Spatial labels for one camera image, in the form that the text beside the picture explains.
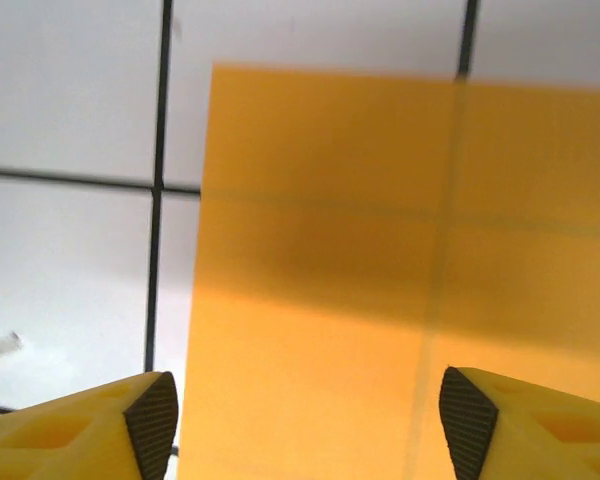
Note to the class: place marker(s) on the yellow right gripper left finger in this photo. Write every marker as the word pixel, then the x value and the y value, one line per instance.
pixel 55 440

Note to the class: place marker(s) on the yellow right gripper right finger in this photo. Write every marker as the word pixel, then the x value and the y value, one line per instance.
pixel 540 440

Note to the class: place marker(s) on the orange cloth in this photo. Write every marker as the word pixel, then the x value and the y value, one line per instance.
pixel 330 200

